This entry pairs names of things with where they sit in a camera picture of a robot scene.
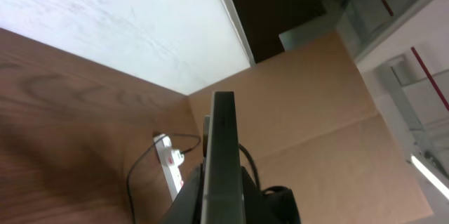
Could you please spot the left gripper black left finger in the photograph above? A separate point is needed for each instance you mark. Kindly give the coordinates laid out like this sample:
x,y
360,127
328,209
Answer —
x,y
187,206

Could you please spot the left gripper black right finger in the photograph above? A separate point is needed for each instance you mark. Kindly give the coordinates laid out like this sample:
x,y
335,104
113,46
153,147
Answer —
x,y
256,211

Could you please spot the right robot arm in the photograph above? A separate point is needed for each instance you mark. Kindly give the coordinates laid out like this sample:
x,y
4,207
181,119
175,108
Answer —
x,y
282,202

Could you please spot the white USB charger plug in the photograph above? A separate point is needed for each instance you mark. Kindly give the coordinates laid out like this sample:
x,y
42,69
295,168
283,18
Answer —
x,y
176,158

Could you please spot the white power strip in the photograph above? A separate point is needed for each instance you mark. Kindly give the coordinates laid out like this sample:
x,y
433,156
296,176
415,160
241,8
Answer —
x,y
172,173

